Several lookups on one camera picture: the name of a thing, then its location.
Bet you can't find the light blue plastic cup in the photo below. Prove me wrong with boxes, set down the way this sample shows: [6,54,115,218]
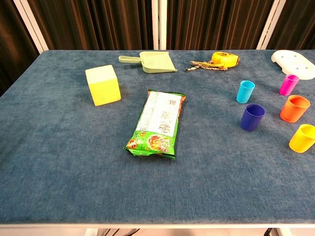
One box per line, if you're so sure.
[236,80,256,104]

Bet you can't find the dark purple plastic cup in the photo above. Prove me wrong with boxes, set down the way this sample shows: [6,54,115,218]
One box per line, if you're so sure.
[240,103,266,132]

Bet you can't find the pink plastic cup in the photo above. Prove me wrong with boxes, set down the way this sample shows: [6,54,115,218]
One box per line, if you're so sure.
[279,74,300,96]

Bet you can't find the blue fabric tablecloth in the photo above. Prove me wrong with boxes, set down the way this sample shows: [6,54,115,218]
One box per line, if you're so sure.
[0,50,315,225]

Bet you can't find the yellow tape measure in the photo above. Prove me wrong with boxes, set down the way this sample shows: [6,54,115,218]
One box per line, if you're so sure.
[211,51,240,68]

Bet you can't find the yellow cube box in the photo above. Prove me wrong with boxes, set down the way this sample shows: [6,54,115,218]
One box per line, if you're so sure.
[85,64,122,107]

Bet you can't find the light green plastic dustpan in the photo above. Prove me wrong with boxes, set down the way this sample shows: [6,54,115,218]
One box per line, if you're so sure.
[118,51,178,74]

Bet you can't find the yellow plastic cup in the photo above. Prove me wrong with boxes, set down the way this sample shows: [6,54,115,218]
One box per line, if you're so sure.
[288,124,315,154]

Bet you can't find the green snack bag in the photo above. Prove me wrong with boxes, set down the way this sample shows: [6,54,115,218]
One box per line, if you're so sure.
[123,89,187,161]

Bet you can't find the dark brown curtain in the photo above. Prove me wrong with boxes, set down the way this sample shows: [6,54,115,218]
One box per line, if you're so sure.
[166,0,275,51]
[267,0,315,51]
[0,0,40,96]
[27,0,155,51]

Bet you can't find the braided rope strap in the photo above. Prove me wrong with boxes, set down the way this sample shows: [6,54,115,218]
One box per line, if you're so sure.
[185,60,228,72]

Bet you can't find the large orange plastic cup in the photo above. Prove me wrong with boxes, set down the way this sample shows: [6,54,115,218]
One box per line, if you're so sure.
[280,95,311,123]

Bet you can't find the white frame post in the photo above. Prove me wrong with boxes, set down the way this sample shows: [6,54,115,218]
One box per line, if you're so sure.
[13,0,49,54]
[151,0,168,51]
[255,0,287,51]

